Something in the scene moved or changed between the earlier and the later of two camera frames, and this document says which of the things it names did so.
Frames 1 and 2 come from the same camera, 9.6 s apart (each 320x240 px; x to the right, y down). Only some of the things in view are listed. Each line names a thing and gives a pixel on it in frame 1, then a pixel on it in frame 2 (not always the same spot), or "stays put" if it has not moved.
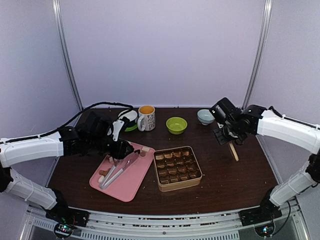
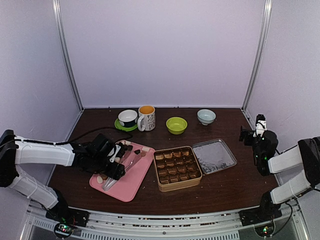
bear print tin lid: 234,152 to 213,155
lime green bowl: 176,125 stays put
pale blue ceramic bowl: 205,116 stays put
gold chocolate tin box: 177,168 stays put
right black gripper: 222,140 to 243,132
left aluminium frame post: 65,54 stays put
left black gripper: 118,153 to 115,172
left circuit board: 63,230 stays put
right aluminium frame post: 258,62 stays put
